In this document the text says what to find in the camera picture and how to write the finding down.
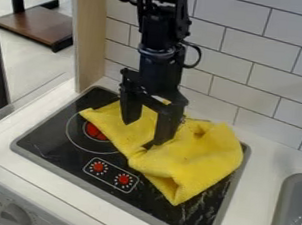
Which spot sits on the toy stove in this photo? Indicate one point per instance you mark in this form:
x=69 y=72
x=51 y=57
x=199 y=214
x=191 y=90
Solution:
x=65 y=143

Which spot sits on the brown stand with black post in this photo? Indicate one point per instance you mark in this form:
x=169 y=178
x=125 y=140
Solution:
x=37 y=23

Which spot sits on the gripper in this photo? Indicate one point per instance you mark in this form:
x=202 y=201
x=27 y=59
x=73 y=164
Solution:
x=159 y=76

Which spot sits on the yellow cloth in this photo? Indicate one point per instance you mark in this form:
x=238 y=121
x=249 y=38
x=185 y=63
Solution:
x=198 y=159

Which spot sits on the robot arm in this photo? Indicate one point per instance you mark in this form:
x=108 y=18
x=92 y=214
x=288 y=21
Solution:
x=163 y=18

